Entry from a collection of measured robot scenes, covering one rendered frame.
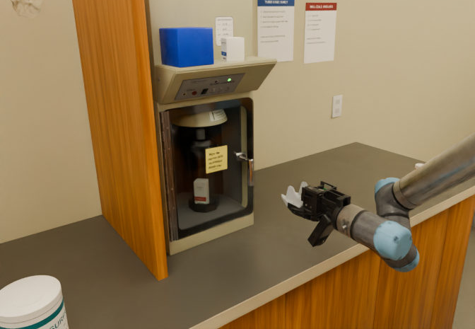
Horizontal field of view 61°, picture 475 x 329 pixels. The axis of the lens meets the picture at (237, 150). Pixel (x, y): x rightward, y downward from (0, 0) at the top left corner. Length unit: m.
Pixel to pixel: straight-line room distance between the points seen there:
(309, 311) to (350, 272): 0.20
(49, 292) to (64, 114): 0.69
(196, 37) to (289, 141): 1.12
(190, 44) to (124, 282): 0.66
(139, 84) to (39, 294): 0.50
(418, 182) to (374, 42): 1.49
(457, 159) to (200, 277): 0.71
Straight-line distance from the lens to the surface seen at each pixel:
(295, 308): 1.30
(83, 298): 1.18
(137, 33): 0.96
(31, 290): 0.98
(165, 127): 1.10
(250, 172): 1.24
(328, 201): 1.00
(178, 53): 0.99
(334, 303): 1.44
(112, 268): 1.26
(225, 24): 1.18
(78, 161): 1.52
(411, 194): 1.00
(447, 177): 0.95
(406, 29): 2.62
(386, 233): 0.91
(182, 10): 1.11
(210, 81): 1.07
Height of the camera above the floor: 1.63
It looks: 19 degrees down
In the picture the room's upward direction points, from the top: 1 degrees counter-clockwise
